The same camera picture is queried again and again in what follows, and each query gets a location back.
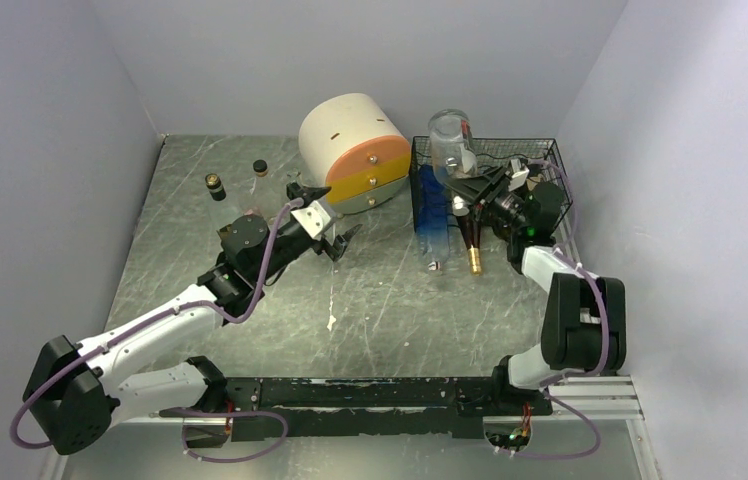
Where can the clear bottle white label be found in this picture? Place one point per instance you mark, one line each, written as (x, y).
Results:
(260, 168)

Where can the aluminium rail frame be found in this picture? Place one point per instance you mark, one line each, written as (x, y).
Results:
(600, 434)

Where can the large clear glass bottle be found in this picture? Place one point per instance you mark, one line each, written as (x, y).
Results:
(452, 153)

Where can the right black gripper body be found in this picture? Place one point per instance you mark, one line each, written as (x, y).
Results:
(509, 209)

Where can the dark wine bottle gold foil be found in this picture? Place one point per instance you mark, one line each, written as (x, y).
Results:
(471, 234)

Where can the blue plastic bottle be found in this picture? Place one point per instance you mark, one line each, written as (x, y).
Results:
(432, 222)

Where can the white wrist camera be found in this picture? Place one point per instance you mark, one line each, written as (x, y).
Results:
(316, 219)
(518, 175)

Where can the clear bottle gold black label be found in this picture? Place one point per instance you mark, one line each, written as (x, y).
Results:
(215, 187)

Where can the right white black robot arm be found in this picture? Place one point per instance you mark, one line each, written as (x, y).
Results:
(584, 325)

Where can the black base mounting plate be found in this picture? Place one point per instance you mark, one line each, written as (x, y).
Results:
(381, 406)

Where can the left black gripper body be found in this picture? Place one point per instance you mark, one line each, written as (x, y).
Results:
(289, 242)

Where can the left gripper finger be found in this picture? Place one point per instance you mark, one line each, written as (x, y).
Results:
(307, 194)
(336, 249)

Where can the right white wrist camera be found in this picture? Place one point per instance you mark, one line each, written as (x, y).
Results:
(518, 175)

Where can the cream round drawer cabinet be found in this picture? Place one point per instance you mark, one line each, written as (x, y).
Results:
(350, 146)

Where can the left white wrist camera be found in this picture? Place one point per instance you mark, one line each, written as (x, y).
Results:
(316, 219)

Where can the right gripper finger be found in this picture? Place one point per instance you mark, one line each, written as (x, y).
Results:
(488, 184)
(464, 205)

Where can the black wire wine rack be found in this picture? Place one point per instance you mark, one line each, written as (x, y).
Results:
(540, 154)

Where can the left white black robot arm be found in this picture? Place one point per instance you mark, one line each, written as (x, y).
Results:
(79, 390)

